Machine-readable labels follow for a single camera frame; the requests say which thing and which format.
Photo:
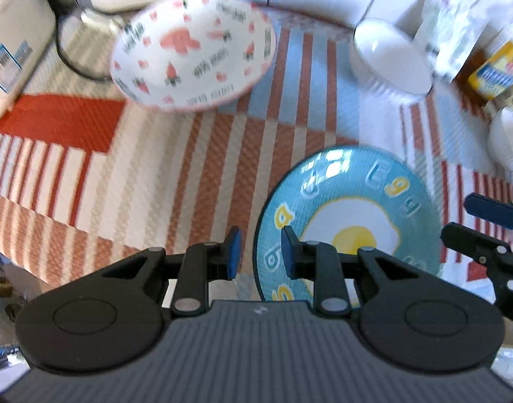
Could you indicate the striped red blue tablecloth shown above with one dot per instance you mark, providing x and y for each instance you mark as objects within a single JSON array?
[{"x": 197, "y": 155}]

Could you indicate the white rice cooker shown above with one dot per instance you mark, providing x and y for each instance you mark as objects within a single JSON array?
[{"x": 12, "y": 21}]

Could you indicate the white pink printed plate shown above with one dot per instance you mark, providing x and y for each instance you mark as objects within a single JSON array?
[{"x": 193, "y": 50}]

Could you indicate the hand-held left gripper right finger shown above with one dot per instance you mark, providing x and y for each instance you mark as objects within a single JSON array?
[{"x": 288, "y": 254}]

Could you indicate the yellow label cooking wine bottle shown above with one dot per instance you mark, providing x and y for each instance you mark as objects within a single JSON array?
[{"x": 495, "y": 71}]

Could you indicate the white ribbed bowl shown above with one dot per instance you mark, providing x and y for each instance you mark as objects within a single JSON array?
[
  {"x": 390, "y": 58},
  {"x": 506, "y": 138}
]

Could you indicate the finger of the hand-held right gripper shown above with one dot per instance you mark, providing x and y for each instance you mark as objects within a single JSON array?
[
  {"x": 489, "y": 212},
  {"x": 470, "y": 239}
]

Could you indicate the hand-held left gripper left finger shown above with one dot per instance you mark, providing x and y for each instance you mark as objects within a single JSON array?
[{"x": 233, "y": 254}]

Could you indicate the blue fried egg plate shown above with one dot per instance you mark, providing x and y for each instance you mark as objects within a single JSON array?
[{"x": 348, "y": 201}]

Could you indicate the clear plastic packet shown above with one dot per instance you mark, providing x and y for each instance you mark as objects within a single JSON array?
[{"x": 449, "y": 29}]

